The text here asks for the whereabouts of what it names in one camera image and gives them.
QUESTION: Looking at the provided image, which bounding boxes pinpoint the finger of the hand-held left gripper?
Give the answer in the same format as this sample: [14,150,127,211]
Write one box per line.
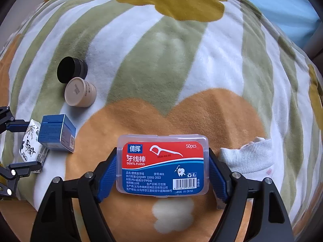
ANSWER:
[0,162,43,198]
[0,106,31,133]

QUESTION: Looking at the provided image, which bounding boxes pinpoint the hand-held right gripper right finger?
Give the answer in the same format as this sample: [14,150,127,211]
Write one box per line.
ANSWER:
[208,149,295,242]

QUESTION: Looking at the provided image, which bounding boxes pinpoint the white sock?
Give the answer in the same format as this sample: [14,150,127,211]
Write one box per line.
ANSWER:
[219,137,274,175]

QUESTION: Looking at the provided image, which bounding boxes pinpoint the black round jar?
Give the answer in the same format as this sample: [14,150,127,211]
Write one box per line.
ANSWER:
[57,57,88,84]

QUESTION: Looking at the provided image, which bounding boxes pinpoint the floral plush blanket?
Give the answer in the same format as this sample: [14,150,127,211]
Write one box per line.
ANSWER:
[0,0,323,242]

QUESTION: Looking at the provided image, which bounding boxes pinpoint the beige round jar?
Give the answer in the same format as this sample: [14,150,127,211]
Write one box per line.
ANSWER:
[65,77,97,108]

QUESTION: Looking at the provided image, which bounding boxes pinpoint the clear dental floss box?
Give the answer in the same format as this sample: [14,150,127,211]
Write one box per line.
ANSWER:
[116,134,210,198]

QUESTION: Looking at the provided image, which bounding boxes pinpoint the light blue sheet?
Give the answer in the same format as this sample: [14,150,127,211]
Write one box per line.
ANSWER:
[217,0,322,46]

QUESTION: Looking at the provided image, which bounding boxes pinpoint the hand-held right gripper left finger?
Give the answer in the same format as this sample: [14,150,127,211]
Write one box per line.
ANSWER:
[30,149,118,242]

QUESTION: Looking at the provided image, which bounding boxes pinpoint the white patterned tissue pack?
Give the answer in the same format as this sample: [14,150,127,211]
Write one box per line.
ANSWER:
[19,120,50,173]

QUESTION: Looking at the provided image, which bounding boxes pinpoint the blue cardboard box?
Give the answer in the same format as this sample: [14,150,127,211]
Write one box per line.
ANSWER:
[37,114,76,153]

